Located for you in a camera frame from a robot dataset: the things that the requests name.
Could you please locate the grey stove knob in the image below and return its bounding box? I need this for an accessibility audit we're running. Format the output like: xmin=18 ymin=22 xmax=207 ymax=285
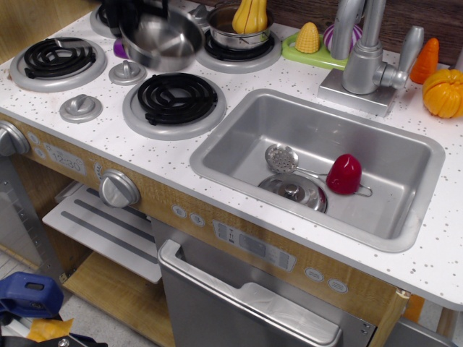
xmin=59 ymin=94 xmax=103 ymax=124
xmin=189 ymin=4 xmax=210 ymax=25
xmin=109 ymin=60 xmax=147 ymax=85

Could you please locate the grey oven door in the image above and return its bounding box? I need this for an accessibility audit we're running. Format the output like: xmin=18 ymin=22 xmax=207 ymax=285
xmin=1 ymin=157 xmax=63 ymax=280

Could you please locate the grey stove knob front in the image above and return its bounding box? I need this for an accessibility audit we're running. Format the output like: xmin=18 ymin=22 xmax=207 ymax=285
xmin=59 ymin=94 xmax=103 ymax=124

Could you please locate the toy corn cob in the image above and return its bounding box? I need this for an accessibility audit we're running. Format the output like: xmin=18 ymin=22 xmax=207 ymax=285
xmin=295 ymin=22 xmax=320 ymax=54

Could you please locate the green toy cutting board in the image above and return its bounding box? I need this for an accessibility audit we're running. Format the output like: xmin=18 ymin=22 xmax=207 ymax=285
xmin=281 ymin=33 xmax=348 ymax=71

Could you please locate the grey stove knob middle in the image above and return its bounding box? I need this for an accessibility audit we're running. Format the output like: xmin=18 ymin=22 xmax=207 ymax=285
xmin=109 ymin=60 xmax=147 ymax=85

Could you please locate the silver toy faucet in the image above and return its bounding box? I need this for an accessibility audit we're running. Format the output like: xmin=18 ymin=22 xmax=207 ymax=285
xmin=318 ymin=0 xmax=424 ymax=117

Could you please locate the orange toy pumpkin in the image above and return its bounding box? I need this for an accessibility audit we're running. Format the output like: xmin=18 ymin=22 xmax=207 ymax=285
xmin=422 ymin=69 xmax=462 ymax=119

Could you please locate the steel slotted spoon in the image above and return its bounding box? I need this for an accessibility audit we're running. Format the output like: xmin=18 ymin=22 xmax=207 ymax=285
xmin=265 ymin=144 xmax=373 ymax=197

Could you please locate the silver oven dial centre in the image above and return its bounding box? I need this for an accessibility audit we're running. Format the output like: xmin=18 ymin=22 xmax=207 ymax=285
xmin=98 ymin=169 xmax=140 ymax=208

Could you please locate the front left black burner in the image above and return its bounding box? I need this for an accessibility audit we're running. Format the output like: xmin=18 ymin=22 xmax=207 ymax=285
xmin=9 ymin=37 xmax=106 ymax=93

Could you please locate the silver oven dial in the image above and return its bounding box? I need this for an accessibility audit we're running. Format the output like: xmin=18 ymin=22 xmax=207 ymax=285
xmin=98 ymin=169 xmax=140 ymax=208
xmin=0 ymin=121 xmax=30 ymax=157

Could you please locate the purple white toy onion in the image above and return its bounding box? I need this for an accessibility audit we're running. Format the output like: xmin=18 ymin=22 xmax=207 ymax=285
xmin=323 ymin=24 xmax=362 ymax=52

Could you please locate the steel pot lid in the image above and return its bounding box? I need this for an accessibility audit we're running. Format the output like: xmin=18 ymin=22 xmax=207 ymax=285
xmin=258 ymin=173 xmax=328 ymax=213

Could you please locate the blue clamp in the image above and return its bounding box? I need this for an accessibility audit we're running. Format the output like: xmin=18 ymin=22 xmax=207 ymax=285
xmin=1 ymin=272 xmax=64 ymax=318

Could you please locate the black burner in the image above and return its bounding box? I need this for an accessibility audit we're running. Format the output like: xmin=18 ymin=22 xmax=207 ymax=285
xmin=196 ymin=30 xmax=281 ymax=74
xmin=90 ymin=4 xmax=120 ymax=38
xmin=9 ymin=37 xmax=106 ymax=93
xmin=122 ymin=73 xmax=227 ymax=141

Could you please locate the grey stove knob back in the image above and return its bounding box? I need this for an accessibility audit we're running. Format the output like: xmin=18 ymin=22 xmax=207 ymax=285
xmin=189 ymin=4 xmax=210 ymax=25

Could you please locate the back right black burner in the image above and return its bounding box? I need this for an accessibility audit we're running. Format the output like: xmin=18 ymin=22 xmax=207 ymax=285
xmin=196 ymin=30 xmax=281 ymax=74

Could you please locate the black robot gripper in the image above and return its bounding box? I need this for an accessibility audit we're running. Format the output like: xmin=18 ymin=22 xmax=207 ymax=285
xmin=102 ymin=0 xmax=169 ymax=36

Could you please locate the white oven rack shelf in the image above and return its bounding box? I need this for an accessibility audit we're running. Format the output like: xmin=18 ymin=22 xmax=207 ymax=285
xmin=43 ymin=184 xmax=161 ymax=283

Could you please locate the silver oven dial left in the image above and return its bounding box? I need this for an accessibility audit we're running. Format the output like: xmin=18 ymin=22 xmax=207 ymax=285
xmin=0 ymin=121 xmax=30 ymax=157

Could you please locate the silver dishwasher door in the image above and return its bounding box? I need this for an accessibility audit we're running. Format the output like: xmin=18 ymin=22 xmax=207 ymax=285
xmin=157 ymin=239 xmax=377 ymax=347

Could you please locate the yellow toy squash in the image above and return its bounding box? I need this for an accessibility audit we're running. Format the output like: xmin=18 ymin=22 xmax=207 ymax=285
xmin=232 ymin=0 xmax=268 ymax=34

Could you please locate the red toy pepper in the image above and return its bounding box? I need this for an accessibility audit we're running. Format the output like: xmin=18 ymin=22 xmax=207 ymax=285
xmin=326 ymin=154 xmax=362 ymax=195

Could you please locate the small steel saucepan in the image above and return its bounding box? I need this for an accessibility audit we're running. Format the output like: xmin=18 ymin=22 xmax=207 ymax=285
xmin=119 ymin=9 xmax=205 ymax=72

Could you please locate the purple toy eggplant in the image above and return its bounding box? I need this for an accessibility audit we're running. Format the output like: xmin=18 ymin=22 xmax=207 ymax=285
xmin=113 ymin=38 xmax=129 ymax=59

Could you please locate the front right black burner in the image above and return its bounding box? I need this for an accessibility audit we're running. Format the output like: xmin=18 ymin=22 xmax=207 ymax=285
xmin=122 ymin=73 xmax=227 ymax=141

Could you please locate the back left black burner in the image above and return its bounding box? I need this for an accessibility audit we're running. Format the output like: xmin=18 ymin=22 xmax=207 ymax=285
xmin=90 ymin=4 xmax=120 ymax=38

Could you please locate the steel pot on back burner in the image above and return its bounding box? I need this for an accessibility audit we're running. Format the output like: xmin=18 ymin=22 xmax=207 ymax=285
xmin=206 ymin=1 xmax=274 ymax=51

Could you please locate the orange toy carrot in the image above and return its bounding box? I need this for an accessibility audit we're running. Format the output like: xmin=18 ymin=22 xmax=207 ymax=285
xmin=409 ymin=38 xmax=440 ymax=84

